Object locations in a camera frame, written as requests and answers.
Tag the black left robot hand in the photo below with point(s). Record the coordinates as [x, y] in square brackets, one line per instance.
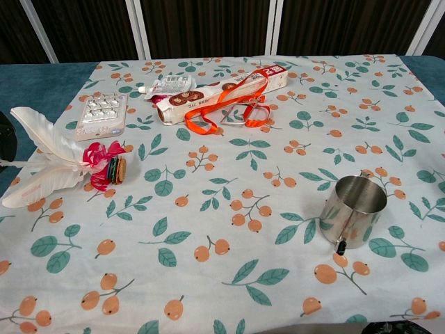
[7, 139]

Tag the white feather with pink ribbon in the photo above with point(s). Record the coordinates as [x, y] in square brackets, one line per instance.
[55, 163]

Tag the silver blister pill pack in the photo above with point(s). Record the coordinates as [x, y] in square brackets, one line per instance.
[101, 116]

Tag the white squeeze pouch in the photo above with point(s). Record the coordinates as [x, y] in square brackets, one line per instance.
[170, 85]

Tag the long white biscuit box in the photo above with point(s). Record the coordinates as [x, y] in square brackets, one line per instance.
[222, 94]

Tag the floral fruit print tablecloth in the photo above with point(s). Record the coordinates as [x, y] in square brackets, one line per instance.
[222, 226]

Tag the stainless steel cup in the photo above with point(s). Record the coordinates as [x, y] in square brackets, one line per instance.
[351, 222]

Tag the dark object at table edge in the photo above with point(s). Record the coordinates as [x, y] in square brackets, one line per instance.
[389, 328]

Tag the white folding screen frame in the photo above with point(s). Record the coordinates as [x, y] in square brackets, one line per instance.
[146, 28]

